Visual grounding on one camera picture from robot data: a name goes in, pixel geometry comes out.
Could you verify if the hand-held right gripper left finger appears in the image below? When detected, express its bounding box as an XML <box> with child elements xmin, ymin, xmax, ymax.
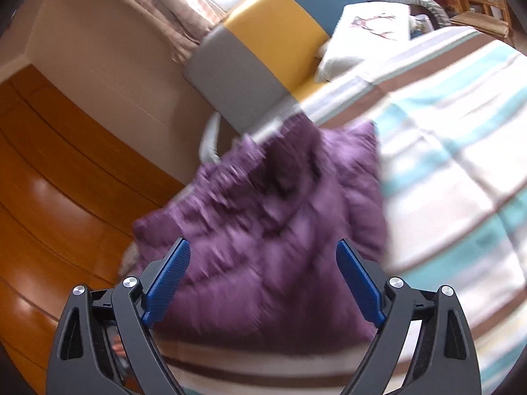
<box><xmin>46</xmin><ymin>237</ymin><xmax>191</xmax><ymax>395</ymax></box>

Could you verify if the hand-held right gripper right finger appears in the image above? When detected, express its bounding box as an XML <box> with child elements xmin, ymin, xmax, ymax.
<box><xmin>336</xmin><ymin>239</ymin><xmax>482</xmax><ymax>395</ymax></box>

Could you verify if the purple puffer jacket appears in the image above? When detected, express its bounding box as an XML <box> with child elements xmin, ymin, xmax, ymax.
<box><xmin>132</xmin><ymin>113</ymin><xmax>391</xmax><ymax>356</ymax></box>

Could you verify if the striped bed sheet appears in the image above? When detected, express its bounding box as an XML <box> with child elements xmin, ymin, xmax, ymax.
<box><xmin>119</xmin><ymin>25</ymin><xmax>527</xmax><ymax>395</ymax></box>

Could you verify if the wooden wardrobe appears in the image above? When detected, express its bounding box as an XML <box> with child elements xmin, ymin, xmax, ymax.
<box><xmin>0</xmin><ymin>64</ymin><xmax>199</xmax><ymax>395</ymax></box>

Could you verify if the white printed pillow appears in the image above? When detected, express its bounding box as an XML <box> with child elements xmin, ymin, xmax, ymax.
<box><xmin>315</xmin><ymin>2</ymin><xmax>413</xmax><ymax>85</ymax></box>

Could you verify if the grey yellow blue headboard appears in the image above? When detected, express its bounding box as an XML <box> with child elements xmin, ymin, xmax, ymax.
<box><xmin>182</xmin><ymin>0</ymin><xmax>367</xmax><ymax>134</ymax></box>

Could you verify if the beige patterned curtain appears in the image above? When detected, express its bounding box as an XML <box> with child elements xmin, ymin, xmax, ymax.
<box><xmin>88</xmin><ymin>0</ymin><xmax>232</xmax><ymax>65</ymax></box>

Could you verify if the grey bed rail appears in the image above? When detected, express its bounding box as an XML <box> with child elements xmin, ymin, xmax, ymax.
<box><xmin>364</xmin><ymin>0</ymin><xmax>452</xmax><ymax>30</ymax></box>
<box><xmin>199</xmin><ymin>113</ymin><xmax>226</xmax><ymax>164</ymax></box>

